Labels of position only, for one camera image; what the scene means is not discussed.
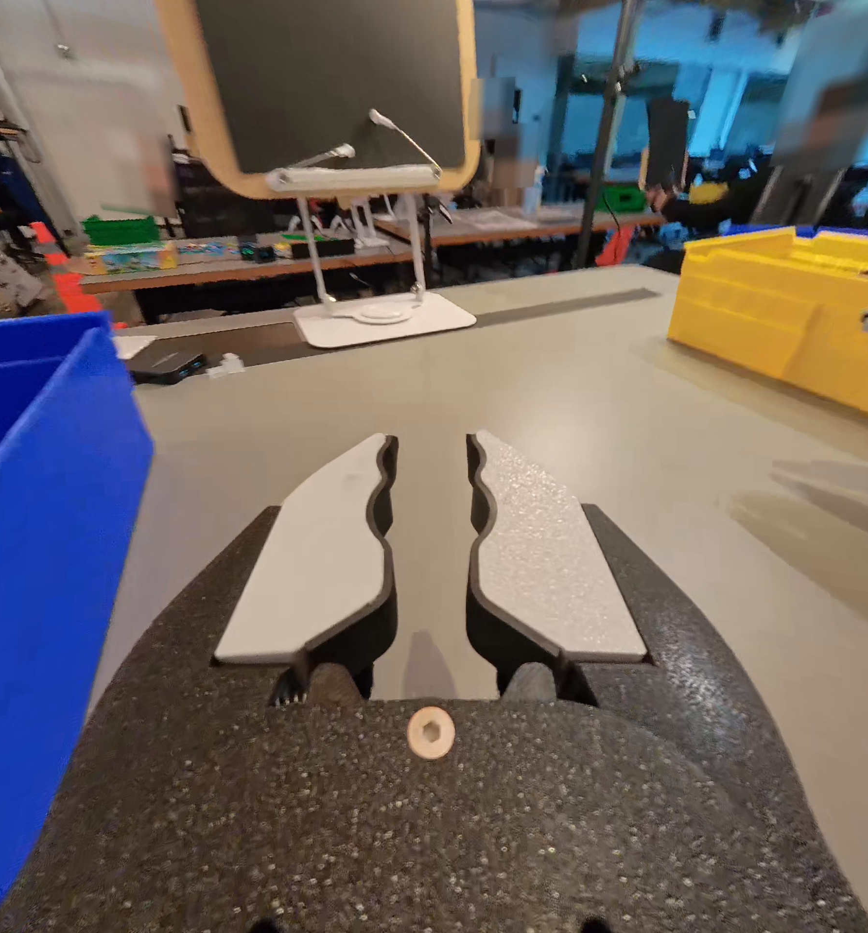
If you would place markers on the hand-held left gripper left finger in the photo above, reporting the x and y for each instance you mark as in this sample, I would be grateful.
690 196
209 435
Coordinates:
317 576

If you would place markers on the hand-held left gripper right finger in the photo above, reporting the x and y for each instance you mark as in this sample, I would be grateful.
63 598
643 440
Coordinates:
550 576

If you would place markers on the yellow plastic bin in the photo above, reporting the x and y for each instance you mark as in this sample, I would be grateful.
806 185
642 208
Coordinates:
769 321

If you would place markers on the black usb hub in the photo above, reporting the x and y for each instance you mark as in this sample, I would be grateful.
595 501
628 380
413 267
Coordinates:
164 364

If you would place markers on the clear plastic piece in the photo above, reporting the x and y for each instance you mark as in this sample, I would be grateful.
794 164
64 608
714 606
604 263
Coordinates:
226 364

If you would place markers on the white stand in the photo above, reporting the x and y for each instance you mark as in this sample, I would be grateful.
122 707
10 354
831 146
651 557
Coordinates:
405 321

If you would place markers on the orange traffic cone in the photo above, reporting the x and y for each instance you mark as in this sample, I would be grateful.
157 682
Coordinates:
615 248

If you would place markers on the black easel board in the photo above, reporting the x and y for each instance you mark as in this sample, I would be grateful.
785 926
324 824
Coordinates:
666 142

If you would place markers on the green plastic bin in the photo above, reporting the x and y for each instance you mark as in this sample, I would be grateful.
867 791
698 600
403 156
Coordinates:
120 229
620 198

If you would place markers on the printed paper sheet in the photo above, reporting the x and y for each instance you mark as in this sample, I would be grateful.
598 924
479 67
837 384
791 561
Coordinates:
135 346

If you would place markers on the long wooden workbench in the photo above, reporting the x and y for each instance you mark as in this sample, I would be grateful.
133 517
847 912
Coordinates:
259 266

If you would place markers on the black light stand pole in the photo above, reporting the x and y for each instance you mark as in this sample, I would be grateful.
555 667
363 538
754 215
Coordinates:
605 131

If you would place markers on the colourful printed box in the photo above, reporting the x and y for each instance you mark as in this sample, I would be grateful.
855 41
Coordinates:
131 256

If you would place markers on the red traffic cone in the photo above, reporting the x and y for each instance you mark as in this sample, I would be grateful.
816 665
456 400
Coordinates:
77 291

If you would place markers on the wood rimmed black board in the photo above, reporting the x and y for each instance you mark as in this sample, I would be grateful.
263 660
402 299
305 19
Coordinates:
332 73

